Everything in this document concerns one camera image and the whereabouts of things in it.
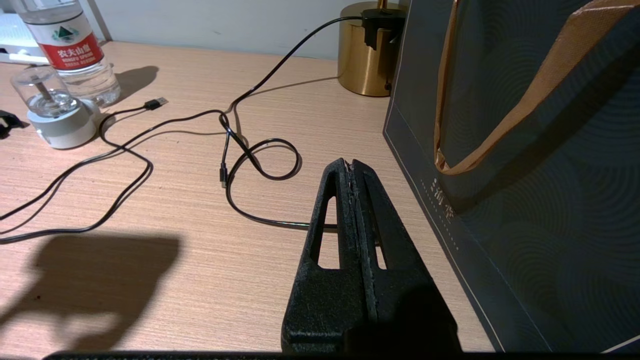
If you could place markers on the brass desk lamp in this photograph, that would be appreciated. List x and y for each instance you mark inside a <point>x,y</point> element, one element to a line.
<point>362,60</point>

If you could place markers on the dark blue gift bag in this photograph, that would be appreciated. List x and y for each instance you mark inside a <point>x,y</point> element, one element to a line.
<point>575,225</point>

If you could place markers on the black block on lamp base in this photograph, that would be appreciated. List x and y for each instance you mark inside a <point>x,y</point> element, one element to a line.
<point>382,22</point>

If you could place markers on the small white clear-dome humidifier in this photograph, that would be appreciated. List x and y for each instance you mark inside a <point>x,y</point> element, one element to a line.
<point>62,125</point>

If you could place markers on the small black plastic clip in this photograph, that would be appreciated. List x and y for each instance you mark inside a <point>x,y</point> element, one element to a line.
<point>7,122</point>

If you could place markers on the clear water bottle red cap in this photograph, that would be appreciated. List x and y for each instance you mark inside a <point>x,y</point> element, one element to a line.
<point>70,55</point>

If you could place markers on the white wifi router with antennas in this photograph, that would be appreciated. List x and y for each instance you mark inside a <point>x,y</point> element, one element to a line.
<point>20,37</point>

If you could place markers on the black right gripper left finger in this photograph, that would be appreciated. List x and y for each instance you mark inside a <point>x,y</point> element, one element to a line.
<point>325,305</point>

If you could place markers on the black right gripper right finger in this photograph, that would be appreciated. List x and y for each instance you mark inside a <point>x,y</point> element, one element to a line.
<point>400,300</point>

